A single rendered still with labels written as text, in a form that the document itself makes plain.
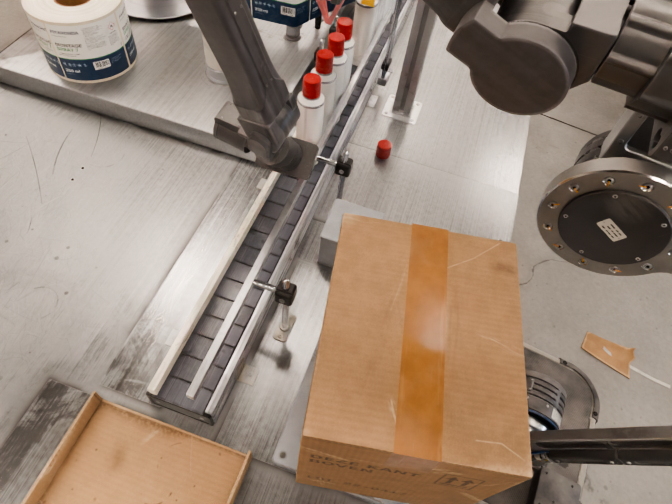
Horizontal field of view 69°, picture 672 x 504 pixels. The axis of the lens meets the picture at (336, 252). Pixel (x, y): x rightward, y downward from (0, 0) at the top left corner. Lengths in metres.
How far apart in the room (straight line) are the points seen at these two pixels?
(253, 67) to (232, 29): 0.06
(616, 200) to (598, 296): 1.54
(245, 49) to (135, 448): 0.59
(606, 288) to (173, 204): 1.77
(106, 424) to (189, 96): 0.73
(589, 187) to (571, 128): 2.19
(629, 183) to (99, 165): 0.98
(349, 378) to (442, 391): 0.10
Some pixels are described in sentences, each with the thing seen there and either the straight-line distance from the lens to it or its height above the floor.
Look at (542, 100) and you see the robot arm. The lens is 0.43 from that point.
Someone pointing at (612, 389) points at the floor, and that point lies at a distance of 2.09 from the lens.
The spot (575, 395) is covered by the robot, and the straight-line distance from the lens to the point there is 1.71.
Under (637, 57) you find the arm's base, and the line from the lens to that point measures 0.42.
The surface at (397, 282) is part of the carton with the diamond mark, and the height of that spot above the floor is 1.12.
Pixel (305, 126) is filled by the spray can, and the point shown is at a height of 0.99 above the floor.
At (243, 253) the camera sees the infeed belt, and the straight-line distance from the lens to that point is 0.92.
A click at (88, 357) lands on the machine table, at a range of 0.93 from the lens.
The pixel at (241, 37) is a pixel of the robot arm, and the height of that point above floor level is 1.30.
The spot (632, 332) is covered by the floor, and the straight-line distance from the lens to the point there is 2.25.
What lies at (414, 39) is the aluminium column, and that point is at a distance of 1.18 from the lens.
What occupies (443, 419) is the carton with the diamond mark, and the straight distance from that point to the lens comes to 0.57.
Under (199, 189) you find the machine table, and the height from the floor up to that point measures 0.83.
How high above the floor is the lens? 1.64
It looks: 55 degrees down
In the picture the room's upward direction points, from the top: 9 degrees clockwise
